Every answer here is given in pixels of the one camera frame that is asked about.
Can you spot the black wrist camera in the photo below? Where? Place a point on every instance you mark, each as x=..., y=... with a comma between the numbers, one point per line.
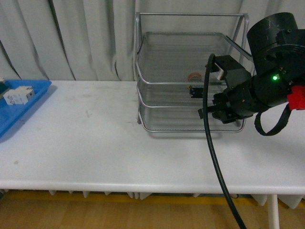
x=230, y=71

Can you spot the silver mesh tiered rack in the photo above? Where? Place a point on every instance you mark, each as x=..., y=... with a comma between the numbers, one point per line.
x=163, y=62

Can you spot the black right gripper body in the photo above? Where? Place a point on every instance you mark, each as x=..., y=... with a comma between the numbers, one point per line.
x=237, y=104

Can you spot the white curtain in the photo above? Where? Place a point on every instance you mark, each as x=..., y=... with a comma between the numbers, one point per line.
x=94, y=39

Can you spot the white circuit breaker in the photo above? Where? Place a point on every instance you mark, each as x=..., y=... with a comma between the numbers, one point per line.
x=21, y=95

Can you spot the white table leg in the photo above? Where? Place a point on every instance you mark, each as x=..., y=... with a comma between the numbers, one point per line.
x=273, y=213

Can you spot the red emergency stop button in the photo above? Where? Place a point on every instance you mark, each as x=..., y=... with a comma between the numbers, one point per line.
x=195, y=90

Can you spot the green terminal block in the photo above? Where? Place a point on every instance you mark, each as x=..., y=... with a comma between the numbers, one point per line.
x=3, y=88

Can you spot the blue plastic tray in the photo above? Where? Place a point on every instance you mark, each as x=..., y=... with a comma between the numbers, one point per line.
x=10, y=114

